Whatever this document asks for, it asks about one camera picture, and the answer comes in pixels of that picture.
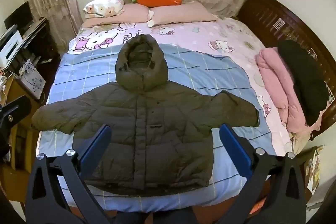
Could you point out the black garment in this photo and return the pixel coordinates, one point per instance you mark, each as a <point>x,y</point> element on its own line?
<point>302,74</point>

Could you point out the dark wooden headboard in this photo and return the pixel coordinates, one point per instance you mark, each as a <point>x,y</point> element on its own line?
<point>278,16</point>

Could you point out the pink cartoon cat bed sheet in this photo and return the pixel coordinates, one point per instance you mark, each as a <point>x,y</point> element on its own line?
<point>199,32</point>

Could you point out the colourful papers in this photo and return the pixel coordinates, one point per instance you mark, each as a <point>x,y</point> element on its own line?
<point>313,169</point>

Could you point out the white printer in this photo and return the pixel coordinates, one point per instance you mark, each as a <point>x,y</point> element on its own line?
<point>10,43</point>

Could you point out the pink quilted garment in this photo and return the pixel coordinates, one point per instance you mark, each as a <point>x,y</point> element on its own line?
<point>273,82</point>

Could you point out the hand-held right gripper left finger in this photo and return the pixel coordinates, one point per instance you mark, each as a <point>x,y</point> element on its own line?
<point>96,145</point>

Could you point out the white floral pillow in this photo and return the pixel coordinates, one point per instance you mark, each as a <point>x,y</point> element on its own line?
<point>103,6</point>

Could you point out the black monitor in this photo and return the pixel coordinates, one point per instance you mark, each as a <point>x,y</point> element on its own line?
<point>18,15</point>

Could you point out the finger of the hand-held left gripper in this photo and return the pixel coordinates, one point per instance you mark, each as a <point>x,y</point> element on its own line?
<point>13,111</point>

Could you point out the dark desk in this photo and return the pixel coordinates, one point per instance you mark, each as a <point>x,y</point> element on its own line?
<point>39,40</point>

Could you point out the small white cloth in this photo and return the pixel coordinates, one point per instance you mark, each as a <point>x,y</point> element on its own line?
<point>151,18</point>

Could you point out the blue plaid blanket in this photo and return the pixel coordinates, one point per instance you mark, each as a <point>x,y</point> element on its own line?
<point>204,71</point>

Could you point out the white floral box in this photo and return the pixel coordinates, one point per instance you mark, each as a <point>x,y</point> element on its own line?
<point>32,82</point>

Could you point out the pink pillow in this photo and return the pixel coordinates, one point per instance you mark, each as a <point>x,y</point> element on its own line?
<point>123,16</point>
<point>181,12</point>

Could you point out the olive hooded puffer jacket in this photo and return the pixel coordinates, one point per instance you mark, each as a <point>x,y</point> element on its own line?
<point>147,121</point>

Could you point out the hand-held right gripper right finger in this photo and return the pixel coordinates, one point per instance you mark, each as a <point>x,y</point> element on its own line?
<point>236,145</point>

